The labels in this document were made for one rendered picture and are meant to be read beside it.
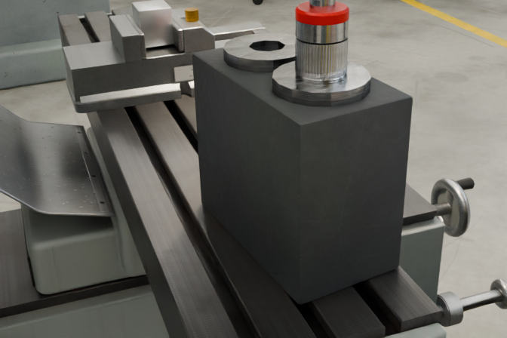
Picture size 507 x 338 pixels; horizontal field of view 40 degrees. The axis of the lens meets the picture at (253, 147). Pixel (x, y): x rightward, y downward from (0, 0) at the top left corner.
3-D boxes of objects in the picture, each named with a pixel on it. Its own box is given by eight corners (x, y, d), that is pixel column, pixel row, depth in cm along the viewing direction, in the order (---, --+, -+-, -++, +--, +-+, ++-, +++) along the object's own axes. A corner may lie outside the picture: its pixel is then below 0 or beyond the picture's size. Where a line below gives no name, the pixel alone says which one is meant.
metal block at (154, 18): (165, 34, 119) (162, -2, 116) (173, 44, 113) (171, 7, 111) (135, 38, 117) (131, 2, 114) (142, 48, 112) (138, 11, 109)
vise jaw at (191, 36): (195, 29, 123) (193, 6, 122) (215, 49, 113) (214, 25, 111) (161, 32, 122) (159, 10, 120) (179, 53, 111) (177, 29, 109)
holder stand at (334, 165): (287, 178, 88) (287, 23, 79) (400, 268, 71) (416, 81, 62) (200, 203, 83) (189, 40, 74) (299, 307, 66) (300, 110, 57)
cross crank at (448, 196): (449, 213, 147) (454, 164, 142) (483, 243, 137) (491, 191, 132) (381, 229, 143) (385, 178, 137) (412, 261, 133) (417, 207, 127)
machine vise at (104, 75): (257, 56, 131) (256, -3, 126) (287, 82, 118) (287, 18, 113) (66, 82, 121) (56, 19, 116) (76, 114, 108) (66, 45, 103)
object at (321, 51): (311, 62, 67) (311, 7, 65) (355, 71, 65) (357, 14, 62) (285, 78, 64) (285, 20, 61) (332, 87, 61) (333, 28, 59)
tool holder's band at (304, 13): (311, 7, 65) (311, -3, 64) (357, 14, 62) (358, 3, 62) (285, 20, 61) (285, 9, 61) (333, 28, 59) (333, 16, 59)
